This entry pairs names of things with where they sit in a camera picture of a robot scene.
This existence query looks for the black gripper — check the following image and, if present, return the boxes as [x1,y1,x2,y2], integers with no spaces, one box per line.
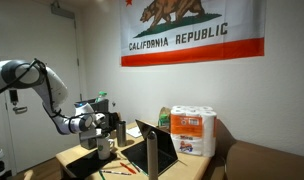
[100,111,122,134]

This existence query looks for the white mug cup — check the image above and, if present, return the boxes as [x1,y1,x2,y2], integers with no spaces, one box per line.
[96,134,116,161]

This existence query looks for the red pen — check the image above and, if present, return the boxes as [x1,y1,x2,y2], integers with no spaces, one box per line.
[119,162,138,175]

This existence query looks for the green white pen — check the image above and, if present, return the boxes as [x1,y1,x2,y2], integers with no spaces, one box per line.
[131,161,149,177]

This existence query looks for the steel tumbler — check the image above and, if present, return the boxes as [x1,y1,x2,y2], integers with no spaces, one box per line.
[116,120,128,148]

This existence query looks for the white notepad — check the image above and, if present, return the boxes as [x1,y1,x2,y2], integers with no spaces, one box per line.
[126,126,143,139]

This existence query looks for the green capped bottle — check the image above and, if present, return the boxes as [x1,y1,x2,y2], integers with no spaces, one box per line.
[95,91,108,103]

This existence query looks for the dark green tablet case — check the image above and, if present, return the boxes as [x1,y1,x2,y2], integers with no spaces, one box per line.
[65,150,118,180]

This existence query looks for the purple white pencil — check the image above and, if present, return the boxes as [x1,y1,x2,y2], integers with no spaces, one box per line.
[100,169,132,176]

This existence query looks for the black open laptop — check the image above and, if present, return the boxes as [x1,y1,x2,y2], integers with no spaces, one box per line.
[120,119,180,175]

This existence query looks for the paper towel roll pack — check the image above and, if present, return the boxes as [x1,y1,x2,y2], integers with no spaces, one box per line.
[169,105,218,158]

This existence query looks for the California Republic flag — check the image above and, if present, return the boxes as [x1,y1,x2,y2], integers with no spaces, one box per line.
[120,0,267,68]

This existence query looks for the white door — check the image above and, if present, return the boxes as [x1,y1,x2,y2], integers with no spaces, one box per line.
[0,0,84,175]

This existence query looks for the grey door closer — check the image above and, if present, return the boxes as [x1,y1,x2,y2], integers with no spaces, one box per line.
[50,3,76,20]

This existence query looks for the brown cardboard box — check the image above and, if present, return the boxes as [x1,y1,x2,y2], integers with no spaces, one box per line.
[205,139,304,180]

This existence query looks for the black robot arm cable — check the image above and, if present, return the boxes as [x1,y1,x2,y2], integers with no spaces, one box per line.
[0,58,100,134]

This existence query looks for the silver door handle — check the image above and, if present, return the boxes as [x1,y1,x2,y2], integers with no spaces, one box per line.
[12,105,29,115]

